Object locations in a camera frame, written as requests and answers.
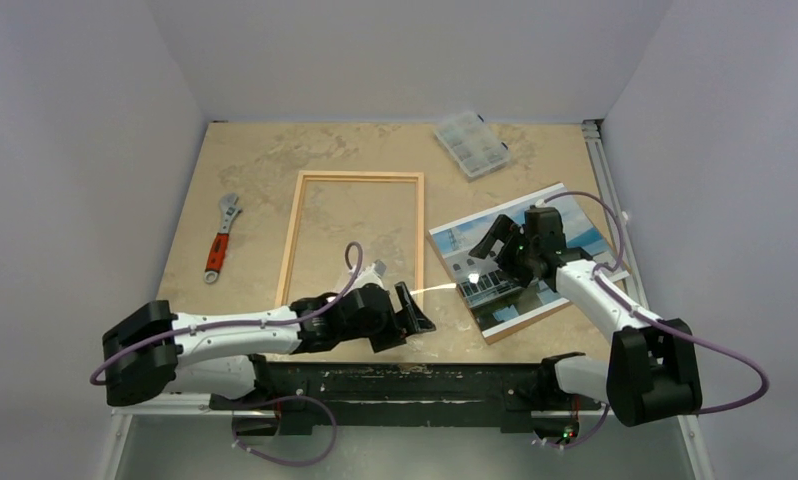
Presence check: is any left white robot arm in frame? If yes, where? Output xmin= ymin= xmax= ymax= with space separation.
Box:
xmin=90 ymin=282 xmax=436 ymax=409

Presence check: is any building photo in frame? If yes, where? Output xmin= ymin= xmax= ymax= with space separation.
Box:
xmin=428 ymin=183 xmax=617 ymax=344

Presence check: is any light wooden picture frame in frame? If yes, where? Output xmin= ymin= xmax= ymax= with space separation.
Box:
xmin=271 ymin=170 xmax=426 ymax=313

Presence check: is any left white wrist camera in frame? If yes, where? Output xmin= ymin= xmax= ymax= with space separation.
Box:
xmin=333 ymin=260 xmax=387 ymax=293

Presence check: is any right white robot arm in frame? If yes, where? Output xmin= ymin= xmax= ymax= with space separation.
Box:
xmin=469 ymin=207 xmax=703 ymax=426

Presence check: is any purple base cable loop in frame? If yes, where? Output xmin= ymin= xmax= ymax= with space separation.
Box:
xmin=229 ymin=396 xmax=339 ymax=468

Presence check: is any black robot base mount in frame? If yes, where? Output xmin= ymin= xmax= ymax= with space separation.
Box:
xmin=209 ymin=361 xmax=601 ymax=435

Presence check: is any clear acrylic glass sheet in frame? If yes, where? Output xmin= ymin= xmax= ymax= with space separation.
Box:
xmin=299 ymin=182 xmax=467 ymax=313

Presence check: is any red handled adjustable wrench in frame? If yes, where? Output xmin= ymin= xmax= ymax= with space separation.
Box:
xmin=203 ymin=192 xmax=242 ymax=284

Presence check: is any clear plastic organizer box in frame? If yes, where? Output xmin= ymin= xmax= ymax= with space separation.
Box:
xmin=434 ymin=111 xmax=511 ymax=181

